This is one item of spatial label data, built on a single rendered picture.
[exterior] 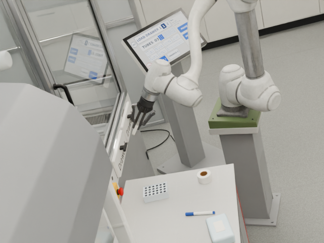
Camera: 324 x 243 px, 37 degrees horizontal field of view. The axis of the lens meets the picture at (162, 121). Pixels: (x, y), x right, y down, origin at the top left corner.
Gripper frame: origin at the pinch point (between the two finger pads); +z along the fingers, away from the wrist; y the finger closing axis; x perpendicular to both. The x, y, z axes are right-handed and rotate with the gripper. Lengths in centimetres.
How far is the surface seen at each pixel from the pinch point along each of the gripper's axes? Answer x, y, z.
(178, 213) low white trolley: 41, -30, 10
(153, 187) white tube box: 23.7, -17.3, 14.2
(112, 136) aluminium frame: 0.4, 9.8, 9.5
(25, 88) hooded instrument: 83, 45, -56
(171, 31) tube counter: -98, -8, -18
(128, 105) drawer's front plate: -40.6, 5.1, 13.5
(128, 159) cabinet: -11.4, -4.2, 29.7
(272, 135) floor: -117, -116, 42
